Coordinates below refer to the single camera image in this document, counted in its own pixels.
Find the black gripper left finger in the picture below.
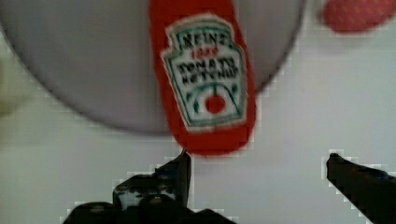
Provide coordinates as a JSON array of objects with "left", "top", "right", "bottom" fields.
[{"left": 63, "top": 150, "right": 236, "bottom": 224}]

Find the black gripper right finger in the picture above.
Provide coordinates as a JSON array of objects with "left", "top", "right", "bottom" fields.
[{"left": 326, "top": 153, "right": 396, "bottom": 224}]

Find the red plush ketchup bottle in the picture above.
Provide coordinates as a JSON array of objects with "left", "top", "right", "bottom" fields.
[{"left": 148, "top": 0, "right": 256, "bottom": 156}]

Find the lilac round plate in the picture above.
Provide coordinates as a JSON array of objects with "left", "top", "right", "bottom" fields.
[{"left": 0, "top": 0, "right": 308, "bottom": 134}]

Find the red plush strawberry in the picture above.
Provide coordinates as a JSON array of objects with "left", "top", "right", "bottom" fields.
[{"left": 321, "top": 0, "right": 395, "bottom": 34}]

